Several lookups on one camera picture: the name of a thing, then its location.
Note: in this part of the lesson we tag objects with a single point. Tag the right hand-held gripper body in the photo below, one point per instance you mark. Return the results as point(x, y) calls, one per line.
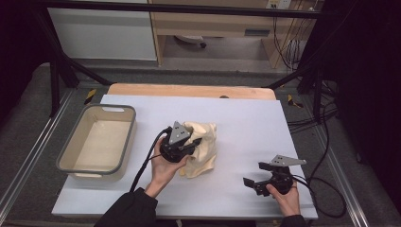
point(282, 180)

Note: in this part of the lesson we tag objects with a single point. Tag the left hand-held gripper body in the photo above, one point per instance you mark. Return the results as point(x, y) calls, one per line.
point(178, 135)

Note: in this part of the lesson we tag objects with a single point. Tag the cream cloth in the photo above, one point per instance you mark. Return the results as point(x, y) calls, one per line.
point(205, 157)

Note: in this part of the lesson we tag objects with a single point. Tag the beige basket with grey rim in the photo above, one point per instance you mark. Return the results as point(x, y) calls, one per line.
point(101, 142)

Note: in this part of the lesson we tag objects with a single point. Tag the person's right hand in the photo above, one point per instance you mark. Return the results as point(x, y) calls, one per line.
point(287, 202)

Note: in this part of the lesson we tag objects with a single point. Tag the person's left hand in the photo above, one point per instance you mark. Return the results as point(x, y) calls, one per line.
point(162, 175)

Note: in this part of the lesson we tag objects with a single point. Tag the white table sheet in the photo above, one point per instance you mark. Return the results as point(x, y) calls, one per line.
point(249, 129)

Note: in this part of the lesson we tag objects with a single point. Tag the yellow black tape marker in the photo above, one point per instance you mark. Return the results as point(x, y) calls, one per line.
point(293, 101)
point(90, 96)

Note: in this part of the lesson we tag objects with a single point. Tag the black metal stand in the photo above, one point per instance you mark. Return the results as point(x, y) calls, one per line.
point(55, 78)
point(317, 85)

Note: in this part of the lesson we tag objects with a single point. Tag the office chair base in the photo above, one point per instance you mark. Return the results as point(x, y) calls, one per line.
point(189, 39)

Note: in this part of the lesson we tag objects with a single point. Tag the light wooden desk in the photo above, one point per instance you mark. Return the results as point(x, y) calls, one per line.
point(208, 25)

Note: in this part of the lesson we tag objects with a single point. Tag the white cabinet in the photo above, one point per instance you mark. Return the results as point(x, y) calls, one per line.
point(101, 34)

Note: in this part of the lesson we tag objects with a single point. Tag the white power strip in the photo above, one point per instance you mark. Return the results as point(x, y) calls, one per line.
point(279, 3)

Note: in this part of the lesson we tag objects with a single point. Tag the aluminium rail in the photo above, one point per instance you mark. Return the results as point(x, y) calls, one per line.
point(34, 148)
point(343, 179)

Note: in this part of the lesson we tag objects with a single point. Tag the black metal frame bar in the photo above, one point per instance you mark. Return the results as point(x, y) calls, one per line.
point(176, 8)

